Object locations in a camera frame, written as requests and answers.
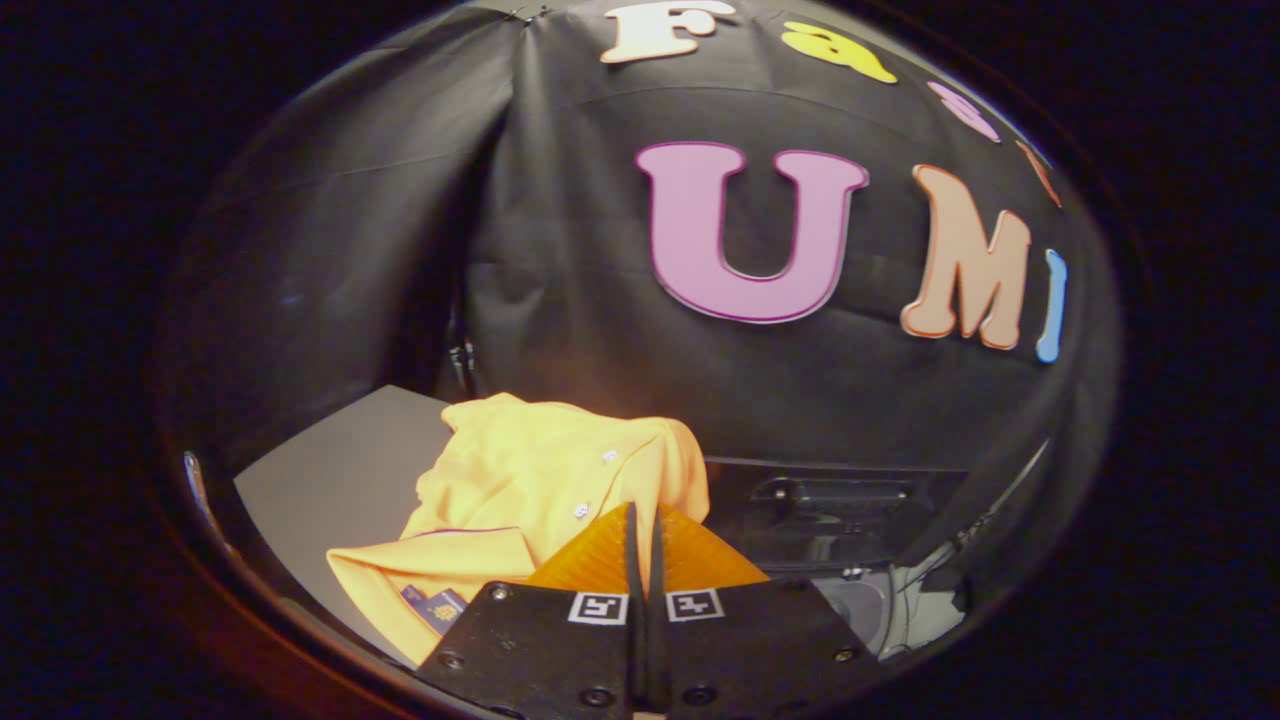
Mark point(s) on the orange polo shirt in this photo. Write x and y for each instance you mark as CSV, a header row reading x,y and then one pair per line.
x,y
530,480

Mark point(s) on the black backdrop cloth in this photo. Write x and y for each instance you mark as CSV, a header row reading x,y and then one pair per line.
x,y
560,260

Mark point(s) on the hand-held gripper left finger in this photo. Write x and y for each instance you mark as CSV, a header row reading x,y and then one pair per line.
x,y
560,655

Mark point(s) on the white and black cabinet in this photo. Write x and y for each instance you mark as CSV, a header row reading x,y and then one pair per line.
x,y
330,470

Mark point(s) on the dark transparent washing machine lid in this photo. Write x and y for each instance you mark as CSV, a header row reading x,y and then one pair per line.
x,y
830,525

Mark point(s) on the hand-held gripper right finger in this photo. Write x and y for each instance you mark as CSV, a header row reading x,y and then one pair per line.
x,y
745,645

